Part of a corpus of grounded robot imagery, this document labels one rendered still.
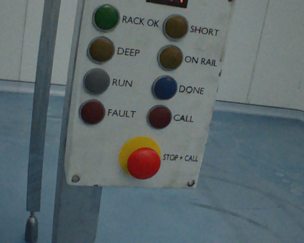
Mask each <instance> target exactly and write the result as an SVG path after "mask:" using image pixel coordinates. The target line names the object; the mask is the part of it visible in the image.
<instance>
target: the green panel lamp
mask: <svg viewBox="0 0 304 243"><path fill-rule="evenodd" d="M118 21H119V14H118V12H117V10H116V9H115V8H114V7H112V6H102V7H100V8H99V9H98V10H97V11H96V13H95V16H94V22H95V24H96V26H97V27H98V28H100V29H103V30H110V29H112V28H113V27H115V26H116V25H117V23H118Z"/></svg>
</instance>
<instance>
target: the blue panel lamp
mask: <svg viewBox="0 0 304 243"><path fill-rule="evenodd" d="M154 91H155V94H156V96H157V97H158V98H160V99H163V100H166V99H169V98H171V97H172V96H173V95H174V93H175V91H176V84H175V82H174V80H173V79H172V78H170V77H162V78H160V79H159V80H158V81H157V82H156V84H155V88H154Z"/></svg>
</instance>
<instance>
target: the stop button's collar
mask: <svg viewBox="0 0 304 243"><path fill-rule="evenodd" d="M139 148H152V149H154V150H155V151H157V153H158V154H159V156H160V158H161V151H160V147H159V145H158V144H157V143H156V142H155V141H154V140H153V139H150V138H148V137H135V138H133V139H131V140H129V141H127V142H126V143H125V144H124V145H123V146H122V147H121V149H120V152H119V157H118V159H119V164H120V166H121V167H122V169H123V171H124V172H125V173H127V174H129V175H130V173H129V171H128V169H127V161H128V158H129V156H130V155H131V154H132V153H133V152H134V151H135V150H137V149H139ZM164 155H168V156H169V155H170V154H164ZM168 156H167V159H168ZM186 156H189V155H186ZM186 156H185V160H186ZM164 158H165V156H164ZM165 159H166V158H165ZM165 159H164V160H165ZM190 159H191V160H192V155H191V156H190V158H189V160H190ZM189 160H186V161H189Z"/></svg>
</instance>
